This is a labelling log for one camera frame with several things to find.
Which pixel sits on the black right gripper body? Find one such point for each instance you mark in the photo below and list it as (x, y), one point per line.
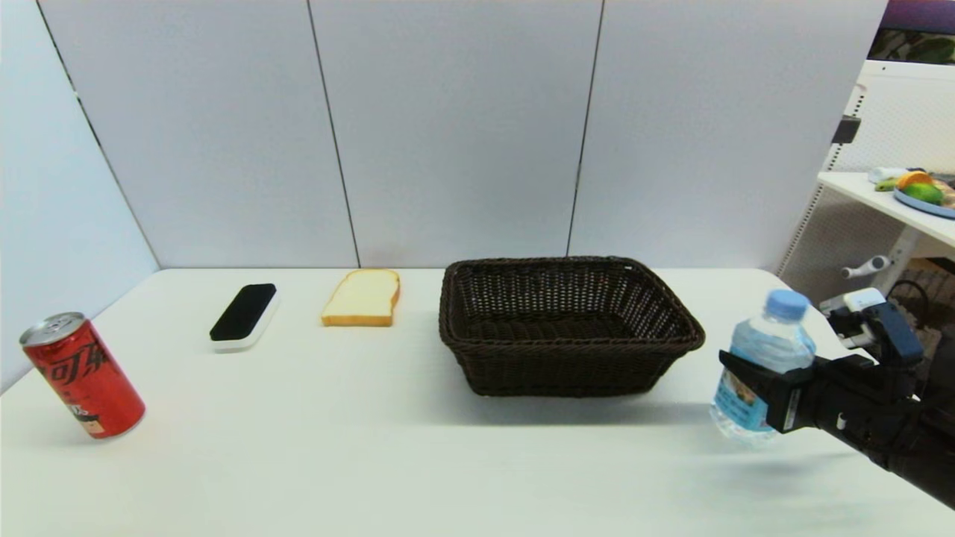
(858, 403)

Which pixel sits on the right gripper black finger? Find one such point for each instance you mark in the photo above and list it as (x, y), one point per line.
(783, 399)

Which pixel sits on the clear bottle with blue cap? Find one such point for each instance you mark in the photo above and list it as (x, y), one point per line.
(772, 343)

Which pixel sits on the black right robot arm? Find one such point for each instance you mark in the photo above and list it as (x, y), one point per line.
(932, 447)

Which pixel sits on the grey woven floor basket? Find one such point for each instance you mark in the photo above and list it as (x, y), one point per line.
(914, 294)

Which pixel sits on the white side table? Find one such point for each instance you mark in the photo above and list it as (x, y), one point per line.
(888, 203)

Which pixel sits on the blue plate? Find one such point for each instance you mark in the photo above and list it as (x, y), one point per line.
(924, 203)

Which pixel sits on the dark brown wicker basket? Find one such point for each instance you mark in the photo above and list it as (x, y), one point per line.
(567, 365)

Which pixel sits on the green toy fruit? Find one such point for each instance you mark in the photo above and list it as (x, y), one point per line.
(924, 193)

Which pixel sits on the small white object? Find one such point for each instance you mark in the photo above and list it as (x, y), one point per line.
(885, 174)

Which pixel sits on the orange toy fruit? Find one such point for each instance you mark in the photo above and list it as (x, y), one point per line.
(913, 178)

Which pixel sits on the black clip on panel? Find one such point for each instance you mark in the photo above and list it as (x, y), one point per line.
(845, 130)

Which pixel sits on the white perforated panel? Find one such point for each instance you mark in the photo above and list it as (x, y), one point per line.
(906, 112)

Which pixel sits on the toast bread slice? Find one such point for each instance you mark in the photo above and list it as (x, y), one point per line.
(361, 298)

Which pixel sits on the black and white board eraser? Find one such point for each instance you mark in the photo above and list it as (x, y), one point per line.
(243, 312)

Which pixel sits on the red cola can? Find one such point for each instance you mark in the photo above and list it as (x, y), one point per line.
(86, 377)

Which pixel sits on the white and blue wrist camera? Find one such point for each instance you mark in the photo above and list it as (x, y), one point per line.
(884, 321)

